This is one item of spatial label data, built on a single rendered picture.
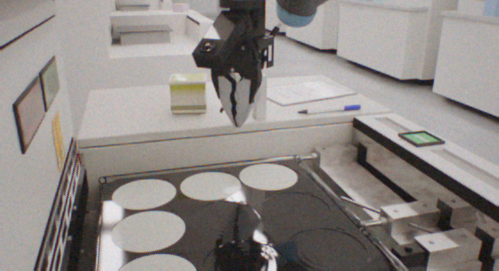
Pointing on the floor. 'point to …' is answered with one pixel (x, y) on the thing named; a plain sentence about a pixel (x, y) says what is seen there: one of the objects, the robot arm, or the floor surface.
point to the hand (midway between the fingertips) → (235, 121)
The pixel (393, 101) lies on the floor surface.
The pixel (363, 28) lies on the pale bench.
